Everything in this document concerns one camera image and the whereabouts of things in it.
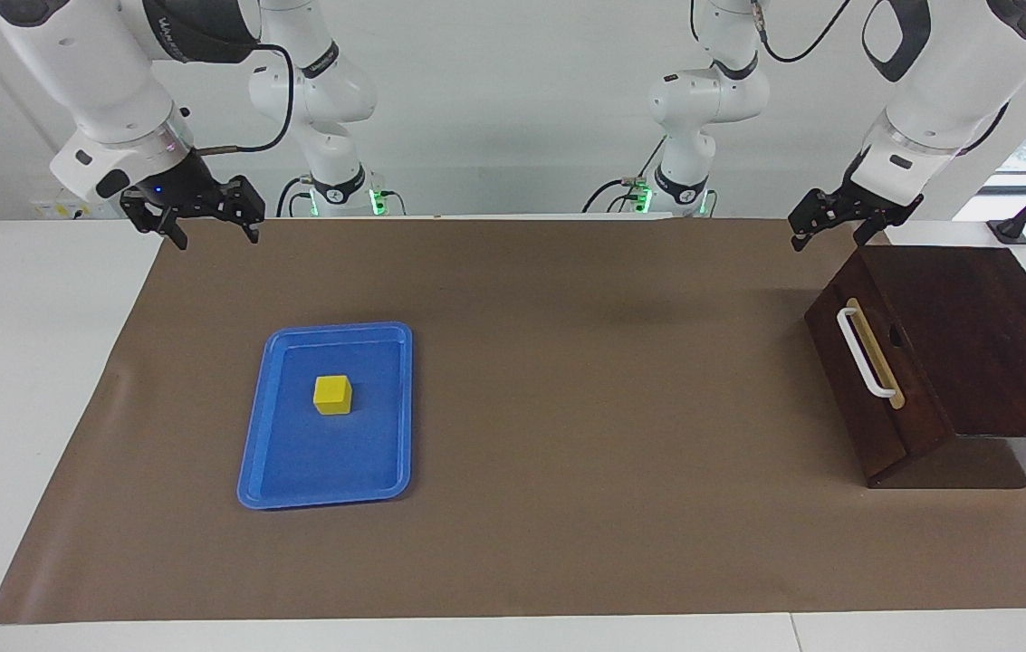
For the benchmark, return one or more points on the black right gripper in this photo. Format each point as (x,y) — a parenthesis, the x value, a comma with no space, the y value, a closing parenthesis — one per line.
(186,190)

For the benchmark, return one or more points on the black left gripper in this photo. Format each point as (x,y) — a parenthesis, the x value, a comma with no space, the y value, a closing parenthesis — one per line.
(857,206)

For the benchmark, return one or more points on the yellow cube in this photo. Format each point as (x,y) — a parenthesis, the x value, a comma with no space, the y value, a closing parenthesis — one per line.
(331,396)

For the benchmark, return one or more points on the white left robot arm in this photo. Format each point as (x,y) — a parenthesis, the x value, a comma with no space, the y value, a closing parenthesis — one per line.
(947,72)

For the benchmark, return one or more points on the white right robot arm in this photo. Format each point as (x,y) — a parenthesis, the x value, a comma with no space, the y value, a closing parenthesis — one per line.
(96,72)

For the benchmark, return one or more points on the dark wooden cabinet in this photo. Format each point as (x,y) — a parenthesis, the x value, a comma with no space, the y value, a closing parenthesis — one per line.
(992,335)

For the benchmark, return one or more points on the blue plastic tray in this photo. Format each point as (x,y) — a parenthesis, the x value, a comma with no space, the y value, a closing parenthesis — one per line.
(322,462)

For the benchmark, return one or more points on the brown table mat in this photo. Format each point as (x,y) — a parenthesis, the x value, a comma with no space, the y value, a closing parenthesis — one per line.
(567,453)

